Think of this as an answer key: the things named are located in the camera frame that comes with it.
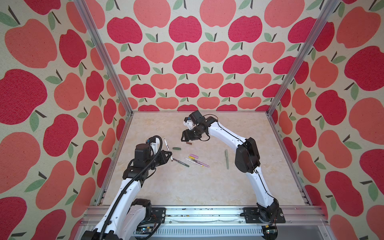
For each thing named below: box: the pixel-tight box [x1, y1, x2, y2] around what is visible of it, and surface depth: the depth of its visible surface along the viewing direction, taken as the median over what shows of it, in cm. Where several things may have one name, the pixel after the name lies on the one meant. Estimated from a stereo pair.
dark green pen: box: [172, 158, 190, 168], surface depth 95 cm
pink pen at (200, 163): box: [192, 159, 210, 168], surface depth 95 cm
